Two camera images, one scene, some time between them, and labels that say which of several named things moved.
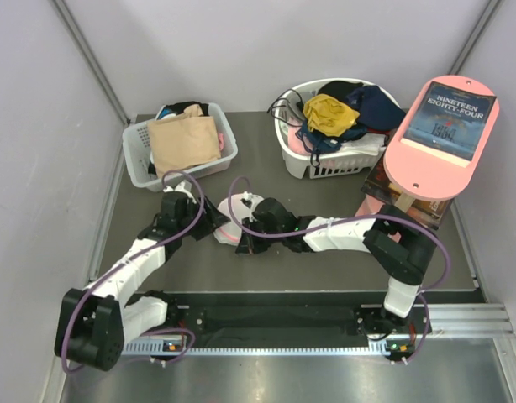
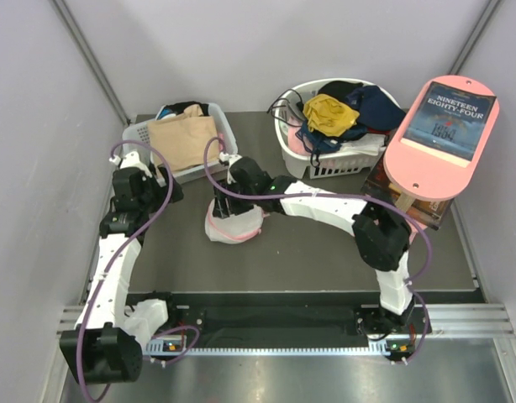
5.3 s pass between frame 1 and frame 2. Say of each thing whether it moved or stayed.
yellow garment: stayed
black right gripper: moved
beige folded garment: stayed
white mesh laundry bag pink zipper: stayed
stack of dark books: stayed
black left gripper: moved
